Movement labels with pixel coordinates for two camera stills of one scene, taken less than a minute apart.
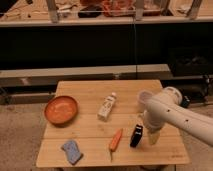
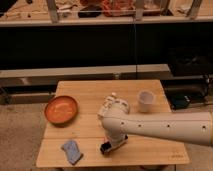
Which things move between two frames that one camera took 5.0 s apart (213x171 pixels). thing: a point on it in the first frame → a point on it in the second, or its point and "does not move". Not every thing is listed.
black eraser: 137,133 → 111,144
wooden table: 101,123 does not move
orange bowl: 60,110 does not move
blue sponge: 73,153 does not move
